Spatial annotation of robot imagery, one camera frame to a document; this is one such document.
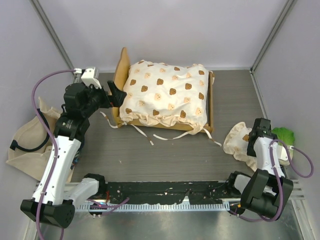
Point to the wooden pet bed frame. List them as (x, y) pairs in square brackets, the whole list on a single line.
[(122, 75)]

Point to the small bear print pillow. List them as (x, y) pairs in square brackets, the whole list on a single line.
[(236, 144)]

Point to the white slotted cable duct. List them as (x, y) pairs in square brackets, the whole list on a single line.
[(185, 206)]

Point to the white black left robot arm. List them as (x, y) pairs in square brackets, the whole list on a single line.
[(50, 204)]

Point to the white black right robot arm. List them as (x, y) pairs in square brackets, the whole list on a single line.
[(268, 190)]

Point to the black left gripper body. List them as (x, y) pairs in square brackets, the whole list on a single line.
[(100, 99)]

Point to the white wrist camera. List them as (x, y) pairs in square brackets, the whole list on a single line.
[(88, 76), (281, 156)]

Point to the green toy cabbage leaf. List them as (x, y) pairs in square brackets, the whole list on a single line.
[(285, 135)]

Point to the bear print white cushion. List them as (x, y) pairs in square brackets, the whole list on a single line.
[(165, 92)]

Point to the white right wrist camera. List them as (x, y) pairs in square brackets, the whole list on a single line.
[(281, 156)]

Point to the beige canvas tote bag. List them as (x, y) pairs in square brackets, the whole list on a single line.
[(30, 149)]

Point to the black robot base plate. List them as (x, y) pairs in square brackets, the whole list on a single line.
[(171, 192)]

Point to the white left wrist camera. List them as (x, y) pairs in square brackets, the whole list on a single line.
[(88, 76)]

